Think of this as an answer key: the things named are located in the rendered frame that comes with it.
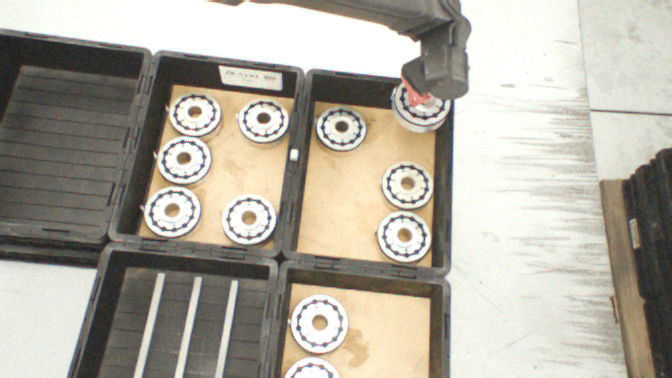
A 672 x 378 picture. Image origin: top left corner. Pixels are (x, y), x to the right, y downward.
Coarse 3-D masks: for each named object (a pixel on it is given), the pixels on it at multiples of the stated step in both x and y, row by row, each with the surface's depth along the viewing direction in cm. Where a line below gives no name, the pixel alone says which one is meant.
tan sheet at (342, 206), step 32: (384, 128) 128; (320, 160) 124; (352, 160) 125; (384, 160) 125; (416, 160) 125; (320, 192) 121; (352, 192) 122; (320, 224) 119; (352, 224) 119; (352, 256) 116
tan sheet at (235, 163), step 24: (216, 96) 129; (240, 96) 129; (264, 96) 129; (168, 120) 126; (216, 144) 124; (240, 144) 124; (216, 168) 122; (240, 168) 122; (264, 168) 123; (192, 192) 120; (216, 192) 120; (240, 192) 120; (264, 192) 121; (168, 216) 118; (216, 216) 118; (192, 240) 116; (216, 240) 116
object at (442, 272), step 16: (368, 80) 121; (384, 80) 121; (400, 80) 121; (304, 96) 118; (304, 112) 118; (448, 112) 119; (304, 128) 115; (448, 128) 117; (304, 144) 115; (448, 144) 116; (448, 160) 114; (448, 176) 115; (448, 192) 112; (288, 208) 109; (448, 208) 111; (288, 224) 108; (448, 224) 109; (288, 240) 107; (448, 240) 108; (288, 256) 105; (304, 256) 106; (320, 256) 106; (448, 256) 107; (416, 272) 106; (432, 272) 106; (448, 272) 106
